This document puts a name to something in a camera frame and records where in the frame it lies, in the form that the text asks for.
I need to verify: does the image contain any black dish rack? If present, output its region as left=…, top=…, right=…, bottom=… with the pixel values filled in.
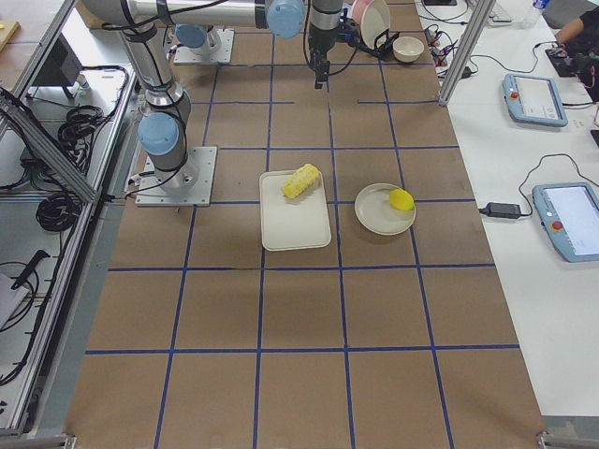
left=345, top=4, right=399, bottom=60

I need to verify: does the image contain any cream round plate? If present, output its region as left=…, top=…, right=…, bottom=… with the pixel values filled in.
left=354, top=183, right=416, bottom=236

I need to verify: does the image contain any yellow lemon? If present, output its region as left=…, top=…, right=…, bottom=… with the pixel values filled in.
left=388, top=188, right=416, bottom=211

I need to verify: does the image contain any far blue teach pendant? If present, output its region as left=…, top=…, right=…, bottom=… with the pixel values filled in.
left=503, top=73, right=568, bottom=127

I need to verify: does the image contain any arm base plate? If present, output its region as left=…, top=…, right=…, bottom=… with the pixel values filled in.
left=135, top=146, right=217, bottom=207
left=173, top=25, right=234, bottom=65

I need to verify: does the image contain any aluminium frame post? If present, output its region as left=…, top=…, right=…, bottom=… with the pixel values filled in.
left=438, top=0, right=495, bottom=107

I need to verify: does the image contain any black power adapter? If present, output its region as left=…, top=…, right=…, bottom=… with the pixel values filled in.
left=479, top=202, right=522, bottom=219

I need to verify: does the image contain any pink plate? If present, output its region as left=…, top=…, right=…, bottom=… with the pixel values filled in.
left=350, top=0, right=373, bottom=30

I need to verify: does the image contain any near blue teach pendant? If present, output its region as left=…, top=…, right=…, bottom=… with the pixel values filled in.
left=533, top=182, right=598, bottom=263

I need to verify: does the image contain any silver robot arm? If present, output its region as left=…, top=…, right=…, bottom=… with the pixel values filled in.
left=83, top=1, right=307, bottom=197
left=156, top=1, right=343, bottom=89

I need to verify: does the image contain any cream bowl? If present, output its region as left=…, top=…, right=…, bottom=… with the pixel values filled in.
left=392, top=36, right=425, bottom=64

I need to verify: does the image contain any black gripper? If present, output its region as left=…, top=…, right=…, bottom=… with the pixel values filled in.
left=308, top=26, right=338, bottom=89

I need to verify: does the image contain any blue teach pendant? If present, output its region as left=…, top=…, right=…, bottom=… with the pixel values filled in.
left=533, top=182, right=598, bottom=263
left=503, top=73, right=568, bottom=127

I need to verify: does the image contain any cream plate in rack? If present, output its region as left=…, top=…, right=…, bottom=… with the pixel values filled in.
left=360, top=0, right=390, bottom=50

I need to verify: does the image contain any cream rectangular tray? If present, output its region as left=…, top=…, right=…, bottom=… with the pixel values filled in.
left=259, top=170, right=331, bottom=252

